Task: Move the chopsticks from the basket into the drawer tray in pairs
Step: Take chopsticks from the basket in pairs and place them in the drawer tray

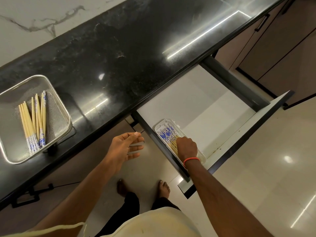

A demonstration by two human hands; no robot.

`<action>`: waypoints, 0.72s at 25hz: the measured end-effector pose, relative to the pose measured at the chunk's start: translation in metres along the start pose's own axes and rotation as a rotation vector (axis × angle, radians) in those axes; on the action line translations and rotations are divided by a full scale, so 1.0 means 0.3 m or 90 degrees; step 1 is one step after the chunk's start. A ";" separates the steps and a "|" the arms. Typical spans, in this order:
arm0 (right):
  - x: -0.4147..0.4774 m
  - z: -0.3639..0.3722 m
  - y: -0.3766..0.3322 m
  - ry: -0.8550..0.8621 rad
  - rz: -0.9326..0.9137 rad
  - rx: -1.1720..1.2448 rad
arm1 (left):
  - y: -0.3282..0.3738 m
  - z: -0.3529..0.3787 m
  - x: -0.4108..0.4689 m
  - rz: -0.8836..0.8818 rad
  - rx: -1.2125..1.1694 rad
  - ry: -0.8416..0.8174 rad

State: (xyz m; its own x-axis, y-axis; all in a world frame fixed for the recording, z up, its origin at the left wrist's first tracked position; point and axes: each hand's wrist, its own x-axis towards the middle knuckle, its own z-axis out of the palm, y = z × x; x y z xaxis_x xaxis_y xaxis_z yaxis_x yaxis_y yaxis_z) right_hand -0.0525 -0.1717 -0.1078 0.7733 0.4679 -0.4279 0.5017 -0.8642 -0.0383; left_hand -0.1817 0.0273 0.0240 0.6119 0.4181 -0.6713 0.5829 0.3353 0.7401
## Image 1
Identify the metal mesh tray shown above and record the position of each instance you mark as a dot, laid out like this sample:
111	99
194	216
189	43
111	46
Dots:
12	96

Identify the pile of bamboo chopsticks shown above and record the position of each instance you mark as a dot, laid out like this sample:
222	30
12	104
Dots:
37	120

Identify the cream shirt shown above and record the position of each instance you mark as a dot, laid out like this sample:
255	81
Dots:
153	224

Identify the white drawer with brown front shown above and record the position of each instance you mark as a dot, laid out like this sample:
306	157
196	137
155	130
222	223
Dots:
197	101

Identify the person's left hand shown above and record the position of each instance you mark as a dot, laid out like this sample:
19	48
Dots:
123	148

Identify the person's right forearm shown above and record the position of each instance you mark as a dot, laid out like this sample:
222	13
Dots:
222	204

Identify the white plastic cutlery box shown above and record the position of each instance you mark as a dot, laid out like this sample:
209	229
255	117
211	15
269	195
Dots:
200	157

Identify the person's right hand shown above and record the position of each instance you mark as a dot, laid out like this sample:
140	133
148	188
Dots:
188	149

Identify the person's foot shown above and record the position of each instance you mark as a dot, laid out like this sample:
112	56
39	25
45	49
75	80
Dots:
123	188
164	190

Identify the bundle of patterned chopsticks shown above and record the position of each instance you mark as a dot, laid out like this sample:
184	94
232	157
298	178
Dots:
168	135

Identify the brown cabinet door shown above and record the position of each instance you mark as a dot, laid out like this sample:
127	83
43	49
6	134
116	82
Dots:
234	44
296	76
284	44

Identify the black trousers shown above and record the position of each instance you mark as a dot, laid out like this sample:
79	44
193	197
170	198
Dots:
130	209

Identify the red wrist band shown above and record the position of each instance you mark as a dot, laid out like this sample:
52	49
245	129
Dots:
192	159

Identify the person's left foot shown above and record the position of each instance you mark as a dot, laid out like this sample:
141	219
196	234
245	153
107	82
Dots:
123	188

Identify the person's right foot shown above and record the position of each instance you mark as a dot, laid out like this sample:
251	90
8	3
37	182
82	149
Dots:
164	190

